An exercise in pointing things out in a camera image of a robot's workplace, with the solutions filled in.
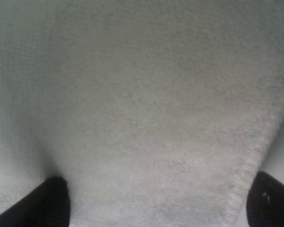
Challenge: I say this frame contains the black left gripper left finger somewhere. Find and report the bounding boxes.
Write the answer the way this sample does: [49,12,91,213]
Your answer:
[0,176,71,227]

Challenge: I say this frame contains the white towel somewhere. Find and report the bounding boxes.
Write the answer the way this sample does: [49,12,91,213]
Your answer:
[0,0,284,227]

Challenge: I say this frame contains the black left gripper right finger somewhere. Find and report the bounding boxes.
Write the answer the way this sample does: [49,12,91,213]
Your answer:
[247,171,284,227]

